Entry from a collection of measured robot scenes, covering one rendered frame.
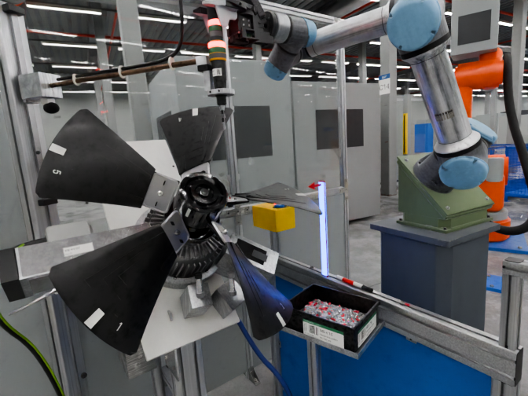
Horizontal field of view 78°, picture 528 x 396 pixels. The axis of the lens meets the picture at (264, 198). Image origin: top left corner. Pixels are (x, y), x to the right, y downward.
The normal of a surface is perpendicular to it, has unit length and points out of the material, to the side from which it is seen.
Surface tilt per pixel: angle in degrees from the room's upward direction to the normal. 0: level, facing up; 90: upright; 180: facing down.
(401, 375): 90
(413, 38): 109
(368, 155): 90
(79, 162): 81
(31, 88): 90
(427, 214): 90
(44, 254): 50
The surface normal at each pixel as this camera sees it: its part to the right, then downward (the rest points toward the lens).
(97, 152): 0.21, -0.04
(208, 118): -0.15, -0.58
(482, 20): -0.56, 0.18
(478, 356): -0.81, 0.15
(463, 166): -0.40, 0.67
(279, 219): 0.59, 0.10
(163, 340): 0.40, -0.56
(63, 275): 0.63, -0.22
